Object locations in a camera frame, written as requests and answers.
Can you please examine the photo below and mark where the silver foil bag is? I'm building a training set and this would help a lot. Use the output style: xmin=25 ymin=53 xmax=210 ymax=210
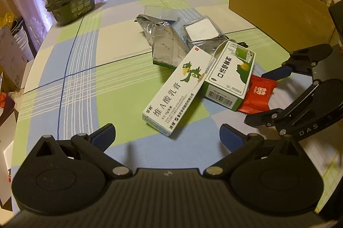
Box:
xmin=135 ymin=5 xmax=229 ymax=68

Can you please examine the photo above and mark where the checkered tablecloth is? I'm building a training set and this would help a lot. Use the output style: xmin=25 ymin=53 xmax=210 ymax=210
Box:
xmin=10 ymin=0 xmax=343 ymax=214

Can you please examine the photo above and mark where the white pad in clear wrap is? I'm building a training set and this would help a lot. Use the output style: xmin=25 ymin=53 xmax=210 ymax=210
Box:
xmin=184 ymin=16 xmax=223 ymax=42

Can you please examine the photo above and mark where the red candy packet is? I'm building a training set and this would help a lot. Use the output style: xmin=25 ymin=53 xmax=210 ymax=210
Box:
xmin=238 ymin=75 xmax=277 ymax=114

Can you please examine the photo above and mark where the white green medicine box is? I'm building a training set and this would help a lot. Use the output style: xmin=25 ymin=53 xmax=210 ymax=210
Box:
xmin=204 ymin=40 xmax=256 ymax=111

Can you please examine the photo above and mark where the brown cardboard box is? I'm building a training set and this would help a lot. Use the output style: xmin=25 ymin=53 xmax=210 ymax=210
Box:
xmin=229 ymin=0 xmax=339 ymax=52

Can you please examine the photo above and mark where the white parrot ointment box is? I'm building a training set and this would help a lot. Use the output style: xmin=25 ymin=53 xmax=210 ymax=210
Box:
xmin=142 ymin=46 xmax=215 ymax=137

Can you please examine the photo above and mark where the brown cardboard boxes pile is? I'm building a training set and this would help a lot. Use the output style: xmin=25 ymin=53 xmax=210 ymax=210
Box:
xmin=1 ymin=17 xmax=37 ymax=123

